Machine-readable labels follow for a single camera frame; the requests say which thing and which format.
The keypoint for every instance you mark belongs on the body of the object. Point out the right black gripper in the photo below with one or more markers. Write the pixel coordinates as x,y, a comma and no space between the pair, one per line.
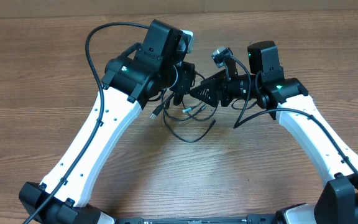
214,88

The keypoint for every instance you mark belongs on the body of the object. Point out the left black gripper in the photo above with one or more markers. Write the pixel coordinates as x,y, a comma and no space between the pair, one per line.
186,70

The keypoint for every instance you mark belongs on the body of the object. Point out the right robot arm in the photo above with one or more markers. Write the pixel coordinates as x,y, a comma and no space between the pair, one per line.
288,101

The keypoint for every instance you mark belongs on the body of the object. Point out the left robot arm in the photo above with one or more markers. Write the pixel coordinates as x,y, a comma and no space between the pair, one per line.
130,80

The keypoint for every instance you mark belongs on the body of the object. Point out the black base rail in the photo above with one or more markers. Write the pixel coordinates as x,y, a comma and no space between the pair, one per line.
191,220

